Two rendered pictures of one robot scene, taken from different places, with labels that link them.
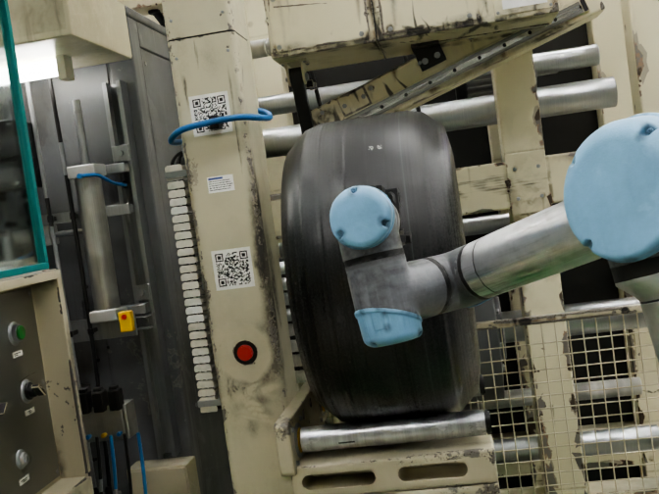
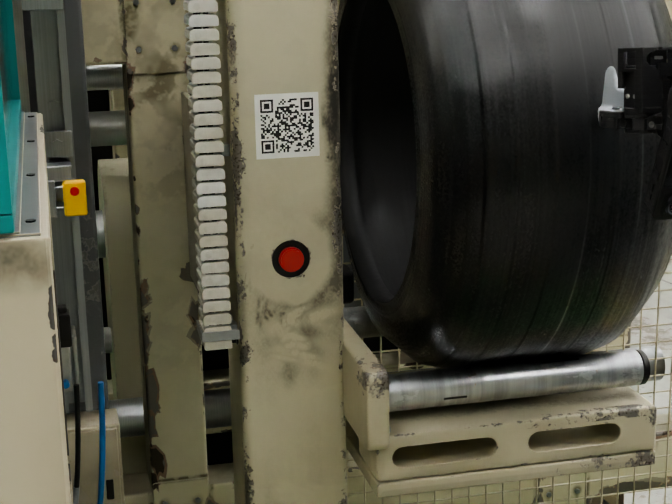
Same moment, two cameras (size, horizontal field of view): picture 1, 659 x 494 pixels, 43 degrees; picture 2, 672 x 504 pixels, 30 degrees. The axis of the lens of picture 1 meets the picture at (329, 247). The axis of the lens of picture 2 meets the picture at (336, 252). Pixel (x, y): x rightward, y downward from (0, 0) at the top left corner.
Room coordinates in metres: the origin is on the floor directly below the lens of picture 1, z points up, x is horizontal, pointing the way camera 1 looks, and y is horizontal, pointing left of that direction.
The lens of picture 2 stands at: (0.22, 0.66, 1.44)
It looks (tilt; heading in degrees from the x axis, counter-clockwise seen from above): 14 degrees down; 339
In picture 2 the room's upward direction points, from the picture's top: 1 degrees counter-clockwise
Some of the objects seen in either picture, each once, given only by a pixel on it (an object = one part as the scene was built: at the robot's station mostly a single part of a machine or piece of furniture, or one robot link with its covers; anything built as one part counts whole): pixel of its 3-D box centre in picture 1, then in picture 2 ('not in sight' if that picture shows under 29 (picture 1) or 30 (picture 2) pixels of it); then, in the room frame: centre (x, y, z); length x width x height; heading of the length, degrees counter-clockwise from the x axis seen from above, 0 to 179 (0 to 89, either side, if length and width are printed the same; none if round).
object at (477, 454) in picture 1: (393, 467); (507, 430); (1.49, -0.06, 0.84); 0.36 x 0.09 x 0.06; 82
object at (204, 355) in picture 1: (197, 287); (211, 150); (1.63, 0.26, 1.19); 0.05 x 0.04 x 0.48; 172
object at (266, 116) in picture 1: (221, 123); not in sight; (1.64, 0.17, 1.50); 0.19 x 0.19 x 0.06; 82
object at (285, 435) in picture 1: (304, 419); (340, 357); (1.65, 0.09, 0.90); 0.40 x 0.03 x 0.10; 172
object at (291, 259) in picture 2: (245, 352); (290, 258); (1.58, 0.18, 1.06); 0.03 x 0.02 x 0.03; 82
